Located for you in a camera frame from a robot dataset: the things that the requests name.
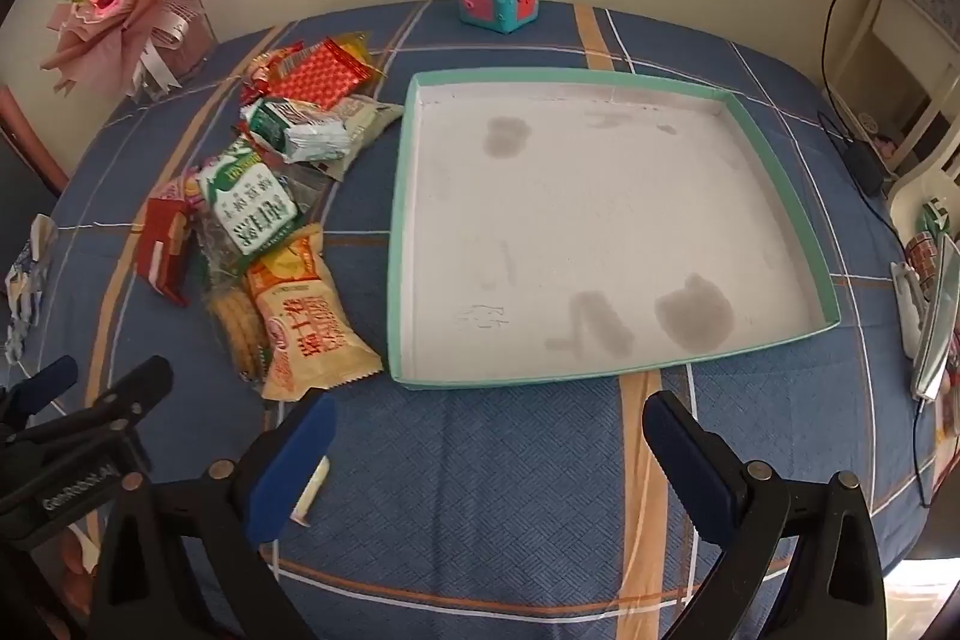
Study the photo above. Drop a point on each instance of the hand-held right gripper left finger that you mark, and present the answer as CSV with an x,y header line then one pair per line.
x,y
292,475

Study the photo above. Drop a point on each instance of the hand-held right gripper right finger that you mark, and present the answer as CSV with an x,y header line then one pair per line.
x,y
690,467

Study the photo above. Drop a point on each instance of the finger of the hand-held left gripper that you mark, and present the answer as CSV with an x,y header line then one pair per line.
x,y
139,385
45,379

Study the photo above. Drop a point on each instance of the clear cracker packet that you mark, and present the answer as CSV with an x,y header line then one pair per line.
x,y
236,332

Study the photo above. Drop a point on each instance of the red packet white stripe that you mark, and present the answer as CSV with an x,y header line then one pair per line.
x,y
161,250

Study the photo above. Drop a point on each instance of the yellow bread packet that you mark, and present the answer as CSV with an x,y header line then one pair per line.
x,y
307,317

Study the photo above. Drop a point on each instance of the green white snack packet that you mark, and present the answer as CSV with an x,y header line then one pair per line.
x,y
247,205

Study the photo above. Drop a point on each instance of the teal-rimmed white tray box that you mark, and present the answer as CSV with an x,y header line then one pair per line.
x,y
600,220

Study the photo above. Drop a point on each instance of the green cookie packet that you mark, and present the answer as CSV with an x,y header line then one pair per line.
x,y
319,138

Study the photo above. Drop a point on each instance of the small red gold packet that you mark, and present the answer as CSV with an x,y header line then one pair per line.
x,y
262,74

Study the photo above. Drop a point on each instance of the beige snack packet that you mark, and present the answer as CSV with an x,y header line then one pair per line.
x,y
371,126

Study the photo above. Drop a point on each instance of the red patterned snack packet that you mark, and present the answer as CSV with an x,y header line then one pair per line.
x,y
319,78

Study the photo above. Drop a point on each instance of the orange yellow snack packet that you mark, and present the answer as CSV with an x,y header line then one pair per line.
x,y
352,51

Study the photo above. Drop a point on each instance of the blue plaid cloth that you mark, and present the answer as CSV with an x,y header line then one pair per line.
x,y
487,497

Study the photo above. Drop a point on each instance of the dark wooden furniture edge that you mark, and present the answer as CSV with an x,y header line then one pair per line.
x,y
22,123

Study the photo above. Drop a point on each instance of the white phone stand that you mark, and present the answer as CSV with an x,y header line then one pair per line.
x,y
906,310

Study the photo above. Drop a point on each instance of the phone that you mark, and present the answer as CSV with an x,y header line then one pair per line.
x,y
937,325

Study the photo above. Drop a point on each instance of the green red printed box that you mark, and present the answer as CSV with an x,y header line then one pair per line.
x,y
926,250

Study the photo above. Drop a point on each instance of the white curved furniture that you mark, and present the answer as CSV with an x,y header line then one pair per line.
x,y
930,168

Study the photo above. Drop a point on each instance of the cream wooden chair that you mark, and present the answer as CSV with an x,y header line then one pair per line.
x,y
892,10

